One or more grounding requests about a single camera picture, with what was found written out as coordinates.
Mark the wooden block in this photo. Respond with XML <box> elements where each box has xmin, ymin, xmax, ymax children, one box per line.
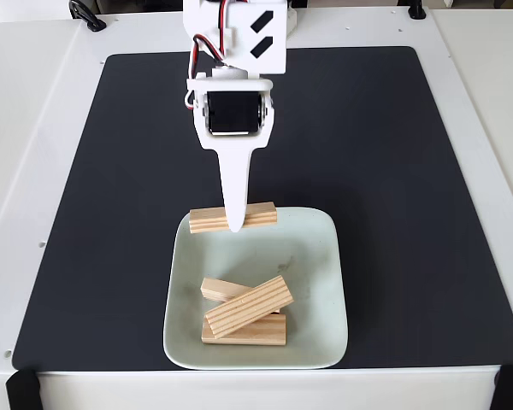
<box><xmin>188</xmin><ymin>202</ymin><xmax>279</xmax><ymax>235</ymax></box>
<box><xmin>199</xmin><ymin>276</ymin><xmax>257</xmax><ymax>302</ymax></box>
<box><xmin>203</xmin><ymin>275</ymin><xmax>295</xmax><ymax>341</ymax></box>
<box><xmin>200</xmin><ymin>313</ymin><xmax>288</xmax><ymax>346</ymax></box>

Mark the pale green square plate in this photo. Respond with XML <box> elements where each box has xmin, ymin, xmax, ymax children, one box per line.
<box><xmin>162</xmin><ymin>207</ymin><xmax>350</xmax><ymax>371</ymax></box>

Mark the black rubber mat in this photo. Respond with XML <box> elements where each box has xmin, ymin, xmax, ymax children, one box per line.
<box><xmin>11</xmin><ymin>45</ymin><xmax>513</xmax><ymax>372</ymax></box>

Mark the red black white servo cable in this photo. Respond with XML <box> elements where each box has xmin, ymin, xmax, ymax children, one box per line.
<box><xmin>183</xmin><ymin>0</ymin><xmax>236</xmax><ymax>110</ymax></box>

